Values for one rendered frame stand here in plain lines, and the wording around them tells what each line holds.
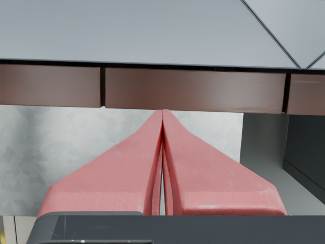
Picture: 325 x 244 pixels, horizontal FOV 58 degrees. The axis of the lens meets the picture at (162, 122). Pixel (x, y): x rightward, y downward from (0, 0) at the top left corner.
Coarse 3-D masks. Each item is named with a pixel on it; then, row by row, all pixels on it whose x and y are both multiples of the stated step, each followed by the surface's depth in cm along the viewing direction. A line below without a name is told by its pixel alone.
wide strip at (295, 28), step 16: (256, 0) 23; (272, 0) 23; (288, 0) 23; (304, 0) 23; (320, 0) 23; (256, 16) 24; (272, 16) 24; (288, 16) 24; (304, 16) 24; (320, 16) 24; (272, 32) 24; (288, 32) 24; (304, 32) 24; (320, 32) 24; (288, 48) 24; (304, 48) 24; (320, 48) 24; (304, 64) 24
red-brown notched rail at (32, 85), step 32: (0, 64) 28; (0, 96) 29; (32, 96) 29; (64, 96) 29; (96, 96) 29; (128, 96) 29; (160, 96) 29; (192, 96) 29; (224, 96) 29; (256, 96) 29; (288, 96) 29; (320, 96) 29
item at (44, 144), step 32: (0, 128) 44; (32, 128) 44; (64, 128) 44; (96, 128) 44; (128, 128) 44; (192, 128) 44; (224, 128) 44; (0, 160) 45; (32, 160) 45; (64, 160) 45; (0, 192) 46; (32, 192) 46
